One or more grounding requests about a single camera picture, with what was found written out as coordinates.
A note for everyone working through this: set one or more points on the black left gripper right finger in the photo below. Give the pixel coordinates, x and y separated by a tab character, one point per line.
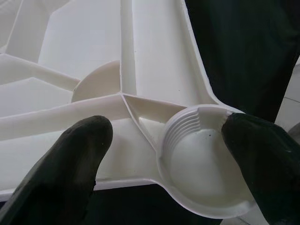
269	168

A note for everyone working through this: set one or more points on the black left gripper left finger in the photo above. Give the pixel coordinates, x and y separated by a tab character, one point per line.
58	182

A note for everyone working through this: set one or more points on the white plastic children table top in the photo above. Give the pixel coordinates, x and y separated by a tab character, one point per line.
93	47

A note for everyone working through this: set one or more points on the black fabric table cover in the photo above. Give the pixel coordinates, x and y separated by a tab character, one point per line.
246	58

